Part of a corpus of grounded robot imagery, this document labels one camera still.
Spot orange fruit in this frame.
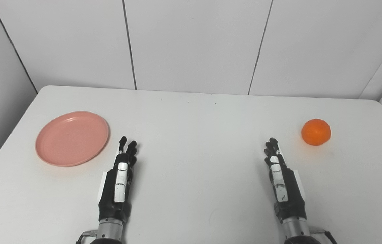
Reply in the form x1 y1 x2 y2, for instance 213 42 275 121
301 119 331 146

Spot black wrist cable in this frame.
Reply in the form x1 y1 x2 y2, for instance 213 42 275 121
76 230 98 244
310 229 338 244

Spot pink round plate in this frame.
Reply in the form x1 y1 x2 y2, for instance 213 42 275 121
35 111 110 167

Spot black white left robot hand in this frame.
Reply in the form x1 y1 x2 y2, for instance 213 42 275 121
98 136 138 222

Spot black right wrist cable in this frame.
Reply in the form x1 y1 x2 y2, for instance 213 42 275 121
310 229 338 244

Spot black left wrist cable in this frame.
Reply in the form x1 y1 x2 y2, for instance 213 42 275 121
76 230 98 244

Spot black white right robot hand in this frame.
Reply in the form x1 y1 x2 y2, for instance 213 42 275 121
264 137 307 222

